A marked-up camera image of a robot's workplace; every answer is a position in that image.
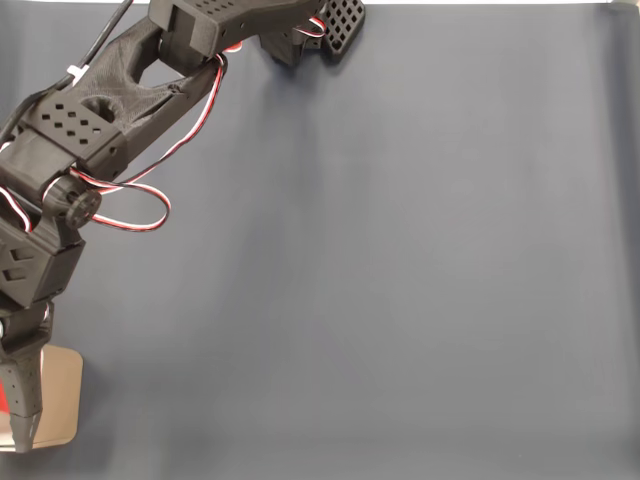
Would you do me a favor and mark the beige box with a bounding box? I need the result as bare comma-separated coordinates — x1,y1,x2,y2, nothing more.
0,344,85,453

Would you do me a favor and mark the dark blue-grey mat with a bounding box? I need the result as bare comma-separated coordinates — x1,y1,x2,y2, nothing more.
0,3,640,480

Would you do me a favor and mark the red white black servo cable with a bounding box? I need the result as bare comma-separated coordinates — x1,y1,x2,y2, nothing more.
68,53,228,234
0,142,32,234
293,16,329,40

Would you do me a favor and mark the black camera cable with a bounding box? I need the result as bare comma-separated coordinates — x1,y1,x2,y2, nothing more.
0,0,135,139

